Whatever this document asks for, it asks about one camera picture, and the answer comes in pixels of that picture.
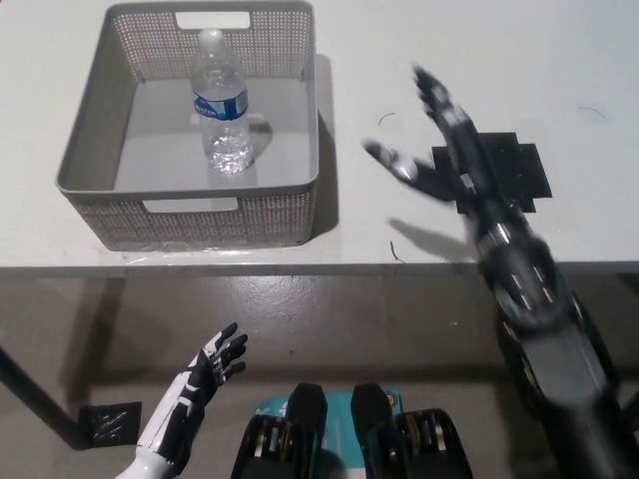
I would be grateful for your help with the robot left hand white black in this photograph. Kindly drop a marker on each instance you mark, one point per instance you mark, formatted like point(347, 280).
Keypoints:
point(199, 379)

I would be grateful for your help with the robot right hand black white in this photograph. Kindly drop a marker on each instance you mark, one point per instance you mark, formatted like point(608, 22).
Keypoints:
point(471, 169)

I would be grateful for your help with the clear plastic water bottle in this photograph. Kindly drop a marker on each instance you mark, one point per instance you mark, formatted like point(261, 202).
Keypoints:
point(222, 110)

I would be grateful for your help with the black tape patch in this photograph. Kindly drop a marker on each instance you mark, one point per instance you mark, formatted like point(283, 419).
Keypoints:
point(519, 169)

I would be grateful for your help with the black teal robot legs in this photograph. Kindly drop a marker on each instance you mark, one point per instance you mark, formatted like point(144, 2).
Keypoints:
point(309, 434)

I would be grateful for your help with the black table leg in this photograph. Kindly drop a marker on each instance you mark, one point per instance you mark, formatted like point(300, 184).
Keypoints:
point(45, 399)

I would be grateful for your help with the gray perforated plastic basket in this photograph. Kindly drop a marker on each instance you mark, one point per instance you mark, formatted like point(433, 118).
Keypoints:
point(150, 149)

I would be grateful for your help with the black table frame bar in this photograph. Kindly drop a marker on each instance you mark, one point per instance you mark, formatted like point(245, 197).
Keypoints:
point(624, 282)

